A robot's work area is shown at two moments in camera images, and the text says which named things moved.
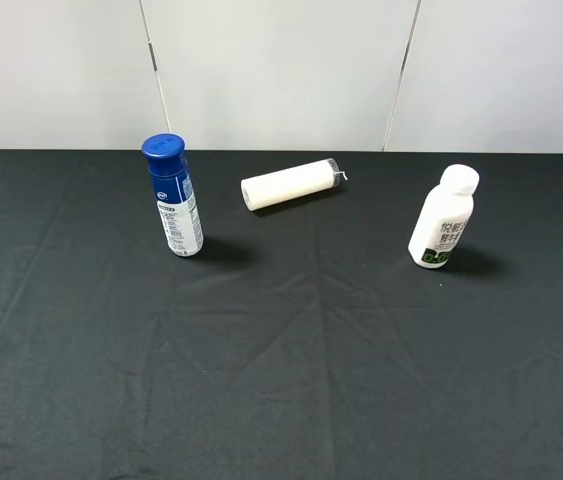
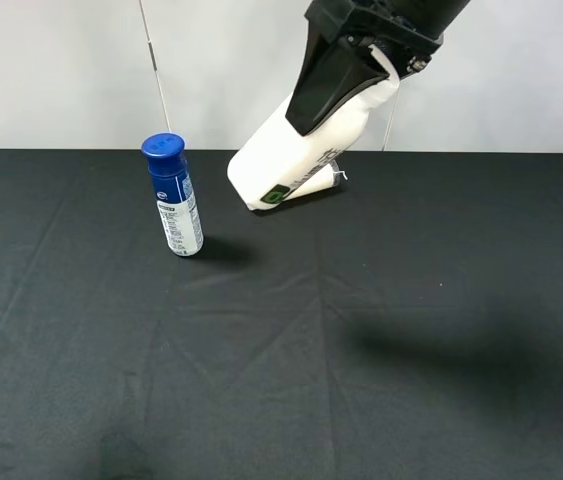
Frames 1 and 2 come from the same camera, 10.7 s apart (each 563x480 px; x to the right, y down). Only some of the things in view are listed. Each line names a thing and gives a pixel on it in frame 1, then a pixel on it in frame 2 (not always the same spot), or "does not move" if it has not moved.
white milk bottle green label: (444, 217) to (273, 159)
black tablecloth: (301, 343) does not move
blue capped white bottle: (175, 193) does not move
